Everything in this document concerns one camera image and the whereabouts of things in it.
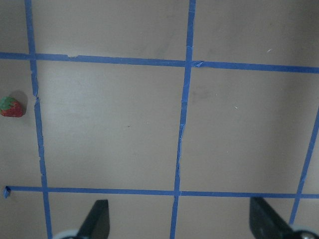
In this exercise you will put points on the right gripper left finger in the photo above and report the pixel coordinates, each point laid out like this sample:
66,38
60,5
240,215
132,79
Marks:
97,223

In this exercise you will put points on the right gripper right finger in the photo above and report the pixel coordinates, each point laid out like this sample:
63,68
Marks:
266,223

